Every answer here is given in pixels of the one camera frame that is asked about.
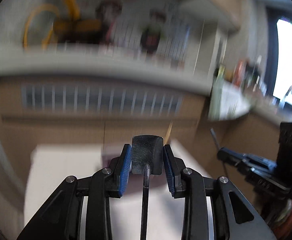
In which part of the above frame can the black slotted spatula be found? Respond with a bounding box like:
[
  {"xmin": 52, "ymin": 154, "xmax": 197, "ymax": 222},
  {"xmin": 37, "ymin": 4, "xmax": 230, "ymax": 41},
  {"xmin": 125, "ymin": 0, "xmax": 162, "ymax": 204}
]
[{"xmin": 131, "ymin": 135, "xmax": 163, "ymax": 239}]

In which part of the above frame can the wooden chopstick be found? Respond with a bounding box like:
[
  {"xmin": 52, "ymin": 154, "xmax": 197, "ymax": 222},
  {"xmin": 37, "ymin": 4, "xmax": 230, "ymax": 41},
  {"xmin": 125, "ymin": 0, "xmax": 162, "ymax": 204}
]
[{"xmin": 163, "ymin": 122, "xmax": 173, "ymax": 145}]

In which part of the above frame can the grey spoon black handle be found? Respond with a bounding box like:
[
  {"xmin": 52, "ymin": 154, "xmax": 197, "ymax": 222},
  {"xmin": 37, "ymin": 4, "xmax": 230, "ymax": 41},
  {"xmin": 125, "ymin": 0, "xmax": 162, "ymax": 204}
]
[{"xmin": 209, "ymin": 127, "xmax": 231, "ymax": 178}]

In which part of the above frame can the maroon utensil holder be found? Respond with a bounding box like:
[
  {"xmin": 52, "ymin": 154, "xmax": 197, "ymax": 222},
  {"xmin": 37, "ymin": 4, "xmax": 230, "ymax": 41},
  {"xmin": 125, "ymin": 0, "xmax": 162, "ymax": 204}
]
[{"xmin": 101, "ymin": 152, "xmax": 172, "ymax": 193}]

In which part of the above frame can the white cloth mat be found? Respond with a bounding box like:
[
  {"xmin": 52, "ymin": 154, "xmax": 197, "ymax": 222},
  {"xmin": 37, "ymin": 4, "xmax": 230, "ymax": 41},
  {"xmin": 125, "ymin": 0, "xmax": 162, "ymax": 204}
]
[{"xmin": 19, "ymin": 147, "xmax": 210, "ymax": 239}]

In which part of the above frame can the green checked towel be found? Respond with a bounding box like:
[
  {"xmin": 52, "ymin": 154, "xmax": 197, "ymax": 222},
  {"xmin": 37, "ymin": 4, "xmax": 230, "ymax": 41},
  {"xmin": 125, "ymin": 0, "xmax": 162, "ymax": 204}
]
[{"xmin": 207, "ymin": 78, "xmax": 251, "ymax": 121}]

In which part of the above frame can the grey vent grille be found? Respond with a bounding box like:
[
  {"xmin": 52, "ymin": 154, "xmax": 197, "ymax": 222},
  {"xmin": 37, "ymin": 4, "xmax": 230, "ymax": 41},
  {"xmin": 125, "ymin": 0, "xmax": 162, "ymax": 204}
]
[{"xmin": 21, "ymin": 83, "xmax": 184, "ymax": 117}]

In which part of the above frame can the red bottle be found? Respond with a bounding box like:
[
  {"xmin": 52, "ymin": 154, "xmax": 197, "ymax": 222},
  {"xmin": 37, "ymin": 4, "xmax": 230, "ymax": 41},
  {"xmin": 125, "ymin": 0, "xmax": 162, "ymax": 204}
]
[{"xmin": 232, "ymin": 60, "xmax": 246, "ymax": 87}]

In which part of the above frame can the cartoon backsplash sticker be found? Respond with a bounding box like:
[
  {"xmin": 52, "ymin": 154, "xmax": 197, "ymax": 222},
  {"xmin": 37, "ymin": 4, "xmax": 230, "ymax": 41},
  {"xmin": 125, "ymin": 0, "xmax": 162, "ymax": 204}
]
[{"xmin": 85, "ymin": 0, "xmax": 203, "ymax": 68}]

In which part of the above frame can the black yellow frying pan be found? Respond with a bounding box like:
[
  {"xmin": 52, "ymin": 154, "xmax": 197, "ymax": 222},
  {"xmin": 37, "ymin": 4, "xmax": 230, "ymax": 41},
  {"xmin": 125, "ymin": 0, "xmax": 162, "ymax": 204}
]
[{"xmin": 42, "ymin": 0, "xmax": 104, "ymax": 49}]

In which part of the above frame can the yellow rimmed glass lid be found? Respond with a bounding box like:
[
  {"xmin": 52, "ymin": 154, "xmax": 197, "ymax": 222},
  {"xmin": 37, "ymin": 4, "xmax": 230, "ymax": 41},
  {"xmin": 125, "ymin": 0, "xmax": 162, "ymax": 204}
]
[{"xmin": 23, "ymin": 3, "xmax": 60, "ymax": 50}]

